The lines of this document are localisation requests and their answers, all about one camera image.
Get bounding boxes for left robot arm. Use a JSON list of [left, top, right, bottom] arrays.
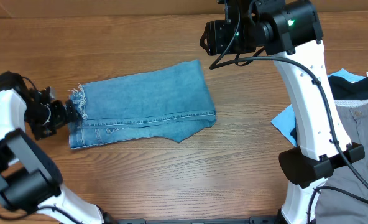
[[0, 71, 117, 224]]

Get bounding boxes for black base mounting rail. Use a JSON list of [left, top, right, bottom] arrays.
[[116, 215, 285, 224]]

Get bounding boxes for grey folded trousers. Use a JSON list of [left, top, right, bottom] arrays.
[[315, 100, 368, 224]]

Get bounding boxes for light blue denim jeans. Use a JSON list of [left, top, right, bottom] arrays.
[[68, 60, 217, 149]]

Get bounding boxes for light blue folded shirt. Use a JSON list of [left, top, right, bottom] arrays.
[[271, 68, 365, 146]]

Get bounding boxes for black folded garment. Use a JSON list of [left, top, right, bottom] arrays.
[[289, 75, 368, 144]]

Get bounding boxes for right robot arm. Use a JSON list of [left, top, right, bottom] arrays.
[[200, 0, 365, 223]]

